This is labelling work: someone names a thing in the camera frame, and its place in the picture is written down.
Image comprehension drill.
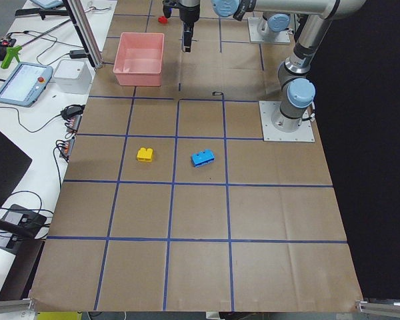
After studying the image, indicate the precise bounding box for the red block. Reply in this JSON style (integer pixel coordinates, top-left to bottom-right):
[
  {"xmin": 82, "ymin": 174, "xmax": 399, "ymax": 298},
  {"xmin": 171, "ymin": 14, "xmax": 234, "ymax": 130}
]
[{"xmin": 158, "ymin": 16, "xmax": 168, "ymax": 24}]

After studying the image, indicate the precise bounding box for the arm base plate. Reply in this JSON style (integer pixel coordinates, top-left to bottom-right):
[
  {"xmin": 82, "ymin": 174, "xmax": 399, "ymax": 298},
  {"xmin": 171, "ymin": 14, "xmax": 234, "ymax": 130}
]
[
  {"xmin": 247, "ymin": 17, "xmax": 291, "ymax": 45},
  {"xmin": 259, "ymin": 101, "xmax": 315, "ymax": 143}
]

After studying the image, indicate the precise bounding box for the black power adapter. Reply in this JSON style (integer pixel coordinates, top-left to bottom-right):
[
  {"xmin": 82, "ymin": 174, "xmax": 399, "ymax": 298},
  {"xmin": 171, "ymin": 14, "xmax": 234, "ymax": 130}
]
[{"xmin": 69, "ymin": 49, "xmax": 87, "ymax": 59}]

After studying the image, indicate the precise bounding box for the reacher grabber tool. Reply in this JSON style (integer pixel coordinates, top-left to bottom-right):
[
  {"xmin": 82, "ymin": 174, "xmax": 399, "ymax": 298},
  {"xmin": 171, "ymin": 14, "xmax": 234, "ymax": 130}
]
[{"xmin": 1, "ymin": 19, "xmax": 71, "ymax": 69}]

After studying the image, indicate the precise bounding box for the white square box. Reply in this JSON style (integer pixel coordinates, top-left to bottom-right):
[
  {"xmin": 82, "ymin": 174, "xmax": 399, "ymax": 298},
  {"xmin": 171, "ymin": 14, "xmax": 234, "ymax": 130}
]
[{"xmin": 53, "ymin": 59, "xmax": 92, "ymax": 95}]

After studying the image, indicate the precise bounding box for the pink plastic box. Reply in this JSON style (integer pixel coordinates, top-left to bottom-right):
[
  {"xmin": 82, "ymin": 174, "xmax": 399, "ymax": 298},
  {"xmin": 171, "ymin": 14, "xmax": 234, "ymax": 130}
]
[{"xmin": 113, "ymin": 32, "xmax": 165, "ymax": 87}]

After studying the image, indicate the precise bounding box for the teach pendant tablet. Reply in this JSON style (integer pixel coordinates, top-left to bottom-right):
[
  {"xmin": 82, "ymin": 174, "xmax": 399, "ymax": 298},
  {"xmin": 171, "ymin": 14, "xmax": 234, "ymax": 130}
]
[{"xmin": 0, "ymin": 62, "xmax": 53, "ymax": 107}]

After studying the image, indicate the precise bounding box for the blue block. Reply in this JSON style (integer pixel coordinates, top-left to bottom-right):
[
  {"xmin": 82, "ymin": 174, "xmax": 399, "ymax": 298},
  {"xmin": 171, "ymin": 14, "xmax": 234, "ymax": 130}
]
[{"xmin": 191, "ymin": 149, "xmax": 215, "ymax": 167}]

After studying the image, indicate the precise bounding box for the aluminium frame post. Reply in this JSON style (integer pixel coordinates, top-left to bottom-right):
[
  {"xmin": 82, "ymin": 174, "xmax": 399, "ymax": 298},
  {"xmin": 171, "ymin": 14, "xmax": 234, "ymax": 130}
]
[{"xmin": 63, "ymin": 0, "xmax": 103, "ymax": 69}]

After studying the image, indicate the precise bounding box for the yellow block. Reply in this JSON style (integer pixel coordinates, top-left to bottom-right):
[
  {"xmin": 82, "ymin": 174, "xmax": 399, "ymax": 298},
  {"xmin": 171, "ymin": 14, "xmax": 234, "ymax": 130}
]
[{"xmin": 136, "ymin": 147, "xmax": 154, "ymax": 163}]

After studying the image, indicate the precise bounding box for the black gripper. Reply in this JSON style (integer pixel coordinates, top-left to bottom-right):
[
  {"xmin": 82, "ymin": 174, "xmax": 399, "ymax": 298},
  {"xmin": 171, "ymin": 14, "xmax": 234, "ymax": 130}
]
[{"xmin": 162, "ymin": 0, "xmax": 200, "ymax": 53}]

